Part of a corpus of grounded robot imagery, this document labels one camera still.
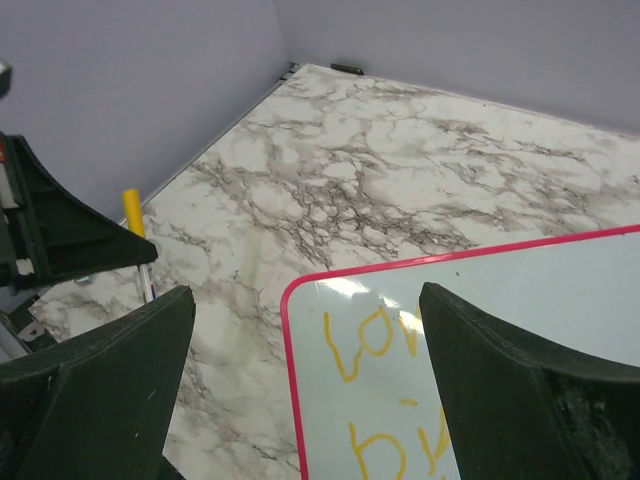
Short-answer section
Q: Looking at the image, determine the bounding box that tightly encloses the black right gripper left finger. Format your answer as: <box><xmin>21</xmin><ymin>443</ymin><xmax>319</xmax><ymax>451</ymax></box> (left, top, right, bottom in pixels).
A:
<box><xmin>1</xmin><ymin>286</ymin><xmax>196</xmax><ymax>479</ymax></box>

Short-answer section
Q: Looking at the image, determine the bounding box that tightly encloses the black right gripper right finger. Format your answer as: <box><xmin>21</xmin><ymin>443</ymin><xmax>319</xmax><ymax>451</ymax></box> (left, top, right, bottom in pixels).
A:
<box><xmin>419</xmin><ymin>283</ymin><xmax>639</xmax><ymax>479</ymax></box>

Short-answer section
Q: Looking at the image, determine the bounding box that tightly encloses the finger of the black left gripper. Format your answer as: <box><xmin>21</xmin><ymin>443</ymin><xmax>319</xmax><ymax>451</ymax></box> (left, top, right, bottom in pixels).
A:
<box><xmin>1</xmin><ymin>134</ymin><xmax>158</xmax><ymax>293</ymax></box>

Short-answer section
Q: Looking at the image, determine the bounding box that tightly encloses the yellow marker cap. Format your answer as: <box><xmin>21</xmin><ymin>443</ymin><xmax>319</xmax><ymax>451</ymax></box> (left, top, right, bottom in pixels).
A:
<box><xmin>122</xmin><ymin>188</ymin><xmax>146</xmax><ymax>238</ymax></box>

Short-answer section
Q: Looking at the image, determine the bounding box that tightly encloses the pink framed whiteboard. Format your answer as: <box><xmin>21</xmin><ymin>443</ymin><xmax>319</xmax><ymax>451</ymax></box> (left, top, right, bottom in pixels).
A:
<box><xmin>281</xmin><ymin>226</ymin><xmax>639</xmax><ymax>479</ymax></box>

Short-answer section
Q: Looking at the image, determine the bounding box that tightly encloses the white marker pen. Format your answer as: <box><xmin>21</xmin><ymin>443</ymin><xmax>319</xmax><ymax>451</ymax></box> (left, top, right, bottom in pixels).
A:
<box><xmin>137</xmin><ymin>264</ymin><xmax>156</xmax><ymax>303</ymax></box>

